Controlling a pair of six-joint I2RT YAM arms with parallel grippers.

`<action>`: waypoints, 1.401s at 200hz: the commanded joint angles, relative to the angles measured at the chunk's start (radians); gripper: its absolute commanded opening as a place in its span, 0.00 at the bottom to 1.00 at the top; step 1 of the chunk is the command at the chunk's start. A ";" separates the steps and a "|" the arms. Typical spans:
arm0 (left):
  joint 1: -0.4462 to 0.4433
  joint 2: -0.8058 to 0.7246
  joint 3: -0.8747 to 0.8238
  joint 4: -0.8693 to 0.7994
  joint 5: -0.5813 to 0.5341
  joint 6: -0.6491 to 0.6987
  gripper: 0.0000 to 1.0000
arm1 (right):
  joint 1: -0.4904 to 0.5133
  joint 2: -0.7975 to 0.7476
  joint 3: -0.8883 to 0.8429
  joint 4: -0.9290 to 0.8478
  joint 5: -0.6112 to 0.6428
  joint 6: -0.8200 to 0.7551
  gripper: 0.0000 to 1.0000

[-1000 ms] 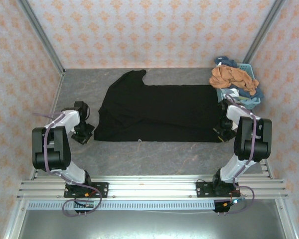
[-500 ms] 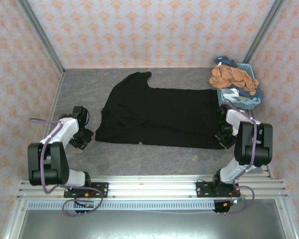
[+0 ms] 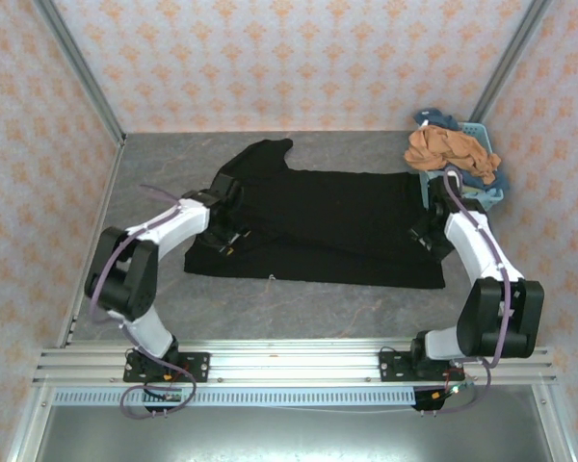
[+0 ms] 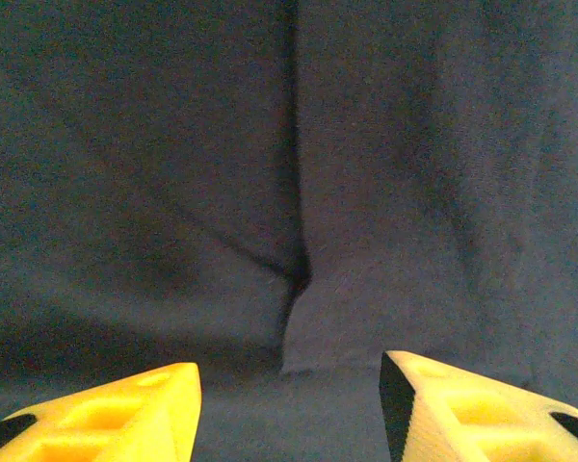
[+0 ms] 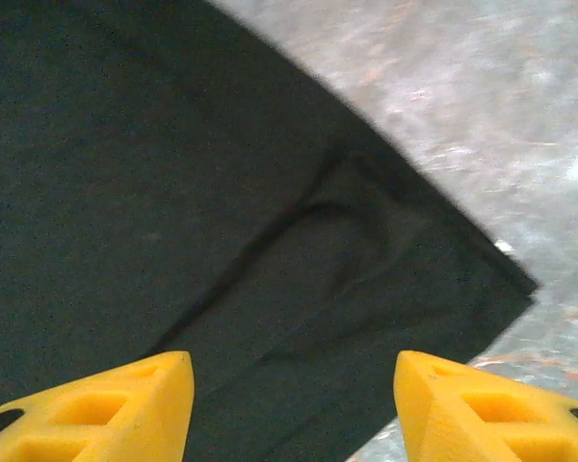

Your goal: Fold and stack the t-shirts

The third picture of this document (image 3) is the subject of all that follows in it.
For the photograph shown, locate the black floral print t-shirt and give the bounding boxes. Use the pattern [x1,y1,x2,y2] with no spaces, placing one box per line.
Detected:
[183,138,447,290]

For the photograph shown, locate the left aluminium side rail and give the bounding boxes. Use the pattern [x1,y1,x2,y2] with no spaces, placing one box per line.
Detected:
[57,143,124,347]

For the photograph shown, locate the aluminium mounting rail beam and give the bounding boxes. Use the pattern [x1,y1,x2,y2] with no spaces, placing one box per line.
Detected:
[32,339,558,386]

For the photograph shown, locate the grey slotted cable duct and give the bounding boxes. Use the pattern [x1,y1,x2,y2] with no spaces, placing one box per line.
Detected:
[52,388,418,408]

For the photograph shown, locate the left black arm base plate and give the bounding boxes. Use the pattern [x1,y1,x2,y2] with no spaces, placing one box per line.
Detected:
[123,352,211,384]

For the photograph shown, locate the left aluminium corner post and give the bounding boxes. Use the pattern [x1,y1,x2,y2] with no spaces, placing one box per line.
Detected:
[33,0,127,145]

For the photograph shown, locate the light blue laundry basket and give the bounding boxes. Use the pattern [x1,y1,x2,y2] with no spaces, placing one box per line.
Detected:
[419,122,506,213]

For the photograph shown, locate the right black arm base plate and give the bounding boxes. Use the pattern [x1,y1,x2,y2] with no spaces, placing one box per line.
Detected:
[379,348,466,384]

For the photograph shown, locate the orange t-shirt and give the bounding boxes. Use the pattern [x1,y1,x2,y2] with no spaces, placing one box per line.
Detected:
[403,125,502,184]

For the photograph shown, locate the aluminium corner post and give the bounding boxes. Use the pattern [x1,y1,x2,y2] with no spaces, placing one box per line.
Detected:
[33,0,127,145]
[474,0,553,126]

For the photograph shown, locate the right aluminium corner post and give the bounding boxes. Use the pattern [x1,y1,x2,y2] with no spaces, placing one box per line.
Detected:
[474,0,553,126]

